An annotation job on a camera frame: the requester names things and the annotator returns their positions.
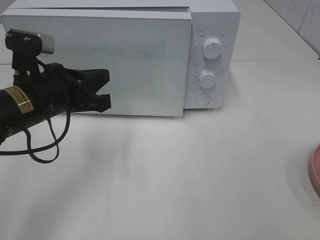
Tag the round white door button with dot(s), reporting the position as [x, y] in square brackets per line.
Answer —
[202, 99]

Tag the pink round plate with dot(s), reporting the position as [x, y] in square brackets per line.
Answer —
[314, 170]

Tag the white microwave door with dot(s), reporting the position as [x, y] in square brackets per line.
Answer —
[145, 51]

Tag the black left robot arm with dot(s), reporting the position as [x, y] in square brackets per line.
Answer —
[10, 119]

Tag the white microwave oven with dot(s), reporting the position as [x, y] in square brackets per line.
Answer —
[218, 18]

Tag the white timer knob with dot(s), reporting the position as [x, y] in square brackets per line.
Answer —
[207, 79]

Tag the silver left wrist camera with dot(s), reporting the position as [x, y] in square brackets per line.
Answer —
[26, 47]

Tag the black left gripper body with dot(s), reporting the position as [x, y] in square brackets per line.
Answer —
[46, 94]

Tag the upper white power knob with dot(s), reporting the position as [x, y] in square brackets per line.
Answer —
[211, 48]

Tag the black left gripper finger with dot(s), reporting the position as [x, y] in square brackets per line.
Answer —
[86, 83]
[92, 103]

